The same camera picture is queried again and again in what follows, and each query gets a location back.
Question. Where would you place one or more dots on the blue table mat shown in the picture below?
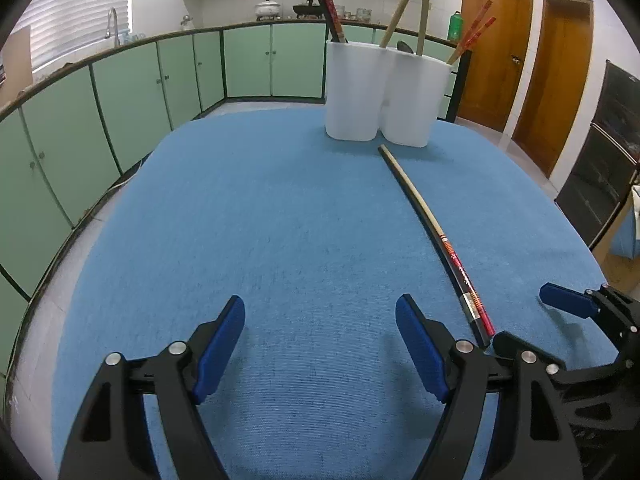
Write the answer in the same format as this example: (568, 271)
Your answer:
(318, 240)

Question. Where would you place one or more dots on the green bottle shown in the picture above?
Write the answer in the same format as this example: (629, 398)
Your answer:
(455, 27)

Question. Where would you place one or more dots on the chrome sink faucet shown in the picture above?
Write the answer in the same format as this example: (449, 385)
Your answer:
(112, 31)

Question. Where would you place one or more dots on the white cooking pot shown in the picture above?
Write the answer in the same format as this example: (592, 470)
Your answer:
(268, 10)

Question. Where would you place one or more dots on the brown cardboard board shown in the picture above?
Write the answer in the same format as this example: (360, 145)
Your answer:
(17, 66)

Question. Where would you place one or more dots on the glass jars on counter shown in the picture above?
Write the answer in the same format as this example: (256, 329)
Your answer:
(361, 15)

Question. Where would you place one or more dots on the black wok pan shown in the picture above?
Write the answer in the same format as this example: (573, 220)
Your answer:
(310, 10)

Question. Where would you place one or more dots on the black chopstick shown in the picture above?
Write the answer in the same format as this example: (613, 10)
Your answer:
(472, 306)

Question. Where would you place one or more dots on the black glass cabinet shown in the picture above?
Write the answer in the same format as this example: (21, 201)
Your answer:
(601, 178)

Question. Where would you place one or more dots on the brown wooden door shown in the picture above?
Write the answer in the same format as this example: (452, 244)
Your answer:
(496, 61)
(558, 81)

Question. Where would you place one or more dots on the dark red chopstick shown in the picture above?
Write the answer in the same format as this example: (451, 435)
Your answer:
(334, 24)

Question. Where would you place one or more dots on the green lower kitchen cabinets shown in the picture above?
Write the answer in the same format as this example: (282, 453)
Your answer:
(67, 141)

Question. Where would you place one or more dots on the light bamboo chopstick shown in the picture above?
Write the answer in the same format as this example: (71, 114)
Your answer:
(400, 9)

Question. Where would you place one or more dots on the small kettle on counter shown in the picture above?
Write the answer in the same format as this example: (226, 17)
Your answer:
(186, 23)

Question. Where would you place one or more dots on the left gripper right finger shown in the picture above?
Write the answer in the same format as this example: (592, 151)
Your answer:
(502, 418)

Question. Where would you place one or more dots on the white window blind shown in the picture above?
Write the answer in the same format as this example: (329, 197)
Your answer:
(58, 27)

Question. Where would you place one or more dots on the chopstick with orange band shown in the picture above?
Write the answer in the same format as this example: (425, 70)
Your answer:
(480, 24)

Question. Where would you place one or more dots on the white utensil holder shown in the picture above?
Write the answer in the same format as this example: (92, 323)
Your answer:
(372, 90)

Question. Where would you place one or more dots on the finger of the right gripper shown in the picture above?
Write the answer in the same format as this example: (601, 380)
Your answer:
(508, 345)
(615, 313)

